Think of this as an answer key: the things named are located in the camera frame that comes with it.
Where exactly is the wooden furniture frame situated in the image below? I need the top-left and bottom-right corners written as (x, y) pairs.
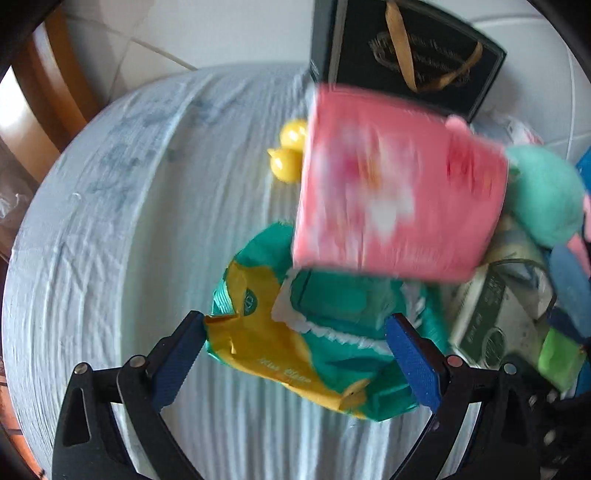
top-left (0, 7), bottom-right (109, 155)

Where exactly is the pink plush toy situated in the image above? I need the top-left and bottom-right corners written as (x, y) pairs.
top-left (567, 194), bottom-right (591, 274)

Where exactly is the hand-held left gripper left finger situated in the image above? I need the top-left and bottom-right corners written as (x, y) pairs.
top-left (52, 311), bottom-right (206, 480)

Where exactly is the pink flowered packet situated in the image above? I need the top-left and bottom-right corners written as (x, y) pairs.
top-left (292, 84), bottom-right (509, 283)

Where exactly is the yellow plastic toy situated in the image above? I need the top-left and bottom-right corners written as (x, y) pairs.
top-left (267, 119), bottom-right (309, 182)

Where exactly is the white and green packet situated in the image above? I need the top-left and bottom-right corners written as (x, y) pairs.
top-left (450, 261), bottom-right (555, 370)

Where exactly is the green and yellow snack bag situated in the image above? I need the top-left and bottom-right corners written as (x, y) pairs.
top-left (205, 222), bottom-right (451, 423)

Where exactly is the black gift box gold ribbon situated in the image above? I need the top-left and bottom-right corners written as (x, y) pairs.
top-left (308, 0), bottom-right (508, 124)

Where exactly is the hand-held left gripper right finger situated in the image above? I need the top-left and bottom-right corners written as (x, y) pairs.
top-left (384, 313), bottom-right (550, 480)

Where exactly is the teal plush toy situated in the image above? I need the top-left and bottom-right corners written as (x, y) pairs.
top-left (505, 145), bottom-right (586, 245)

